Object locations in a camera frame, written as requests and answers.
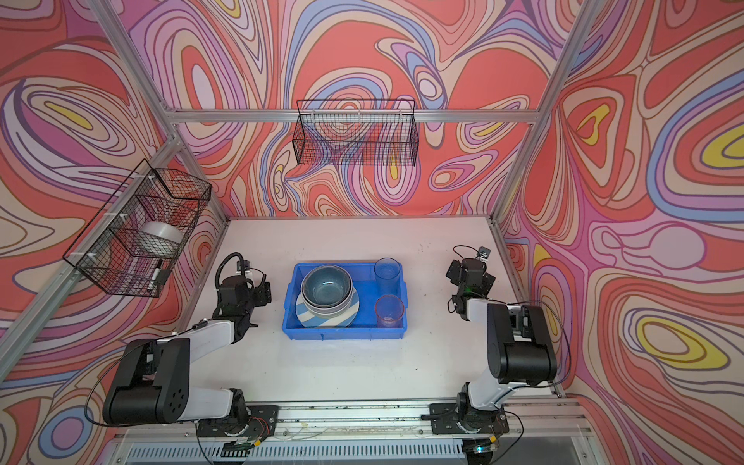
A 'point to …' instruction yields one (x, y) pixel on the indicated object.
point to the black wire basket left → (105, 253)
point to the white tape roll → (158, 238)
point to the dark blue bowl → (326, 286)
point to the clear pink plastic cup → (389, 311)
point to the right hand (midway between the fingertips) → (471, 272)
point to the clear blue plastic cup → (387, 270)
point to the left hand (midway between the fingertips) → (257, 280)
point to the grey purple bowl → (321, 311)
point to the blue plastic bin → (364, 326)
